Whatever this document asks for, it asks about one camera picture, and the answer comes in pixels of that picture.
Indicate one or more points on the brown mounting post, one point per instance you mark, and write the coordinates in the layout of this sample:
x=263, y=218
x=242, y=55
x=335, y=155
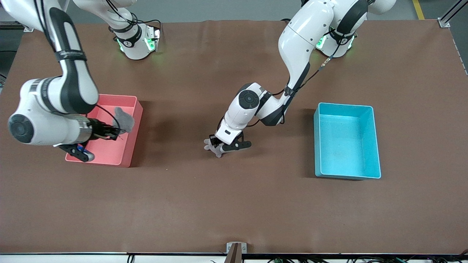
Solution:
x=234, y=256

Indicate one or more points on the blue plastic box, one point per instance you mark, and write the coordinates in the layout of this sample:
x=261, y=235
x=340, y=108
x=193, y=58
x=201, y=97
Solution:
x=343, y=146

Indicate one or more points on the pink plastic box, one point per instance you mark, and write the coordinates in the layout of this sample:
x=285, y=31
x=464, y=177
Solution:
x=109, y=153

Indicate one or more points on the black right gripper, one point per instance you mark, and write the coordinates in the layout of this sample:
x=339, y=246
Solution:
x=98, y=130

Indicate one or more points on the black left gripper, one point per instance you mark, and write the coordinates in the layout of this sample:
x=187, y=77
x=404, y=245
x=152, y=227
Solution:
x=212, y=141

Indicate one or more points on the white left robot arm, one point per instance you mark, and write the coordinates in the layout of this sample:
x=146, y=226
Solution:
x=303, y=40

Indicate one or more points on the black table edge strip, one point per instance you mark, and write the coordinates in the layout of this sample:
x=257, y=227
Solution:
x=329, y=254

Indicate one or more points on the aluminium frame profile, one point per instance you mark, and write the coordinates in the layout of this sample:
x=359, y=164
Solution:
x=444, y=22
x=27, y=28

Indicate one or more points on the grey metal bracket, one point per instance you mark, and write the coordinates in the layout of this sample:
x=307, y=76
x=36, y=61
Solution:
x=229, y=248

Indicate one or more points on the brown table mat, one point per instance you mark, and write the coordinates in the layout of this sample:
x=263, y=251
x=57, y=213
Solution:
x=234, y=204

